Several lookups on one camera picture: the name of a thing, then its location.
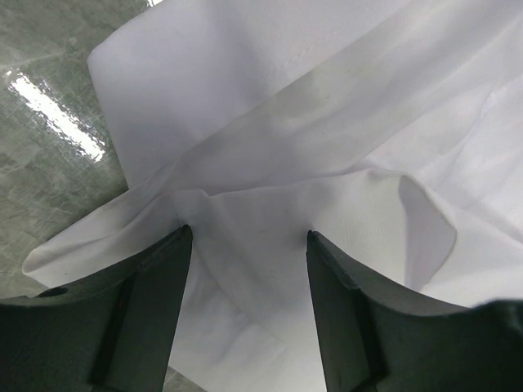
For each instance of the white long sleeve shirt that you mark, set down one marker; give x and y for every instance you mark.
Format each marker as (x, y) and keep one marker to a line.
(394, 128)

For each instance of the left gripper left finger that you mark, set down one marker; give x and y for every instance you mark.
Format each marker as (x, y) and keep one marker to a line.
(110, 331)

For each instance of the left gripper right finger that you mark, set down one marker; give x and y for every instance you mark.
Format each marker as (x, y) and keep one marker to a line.
(377, 335)

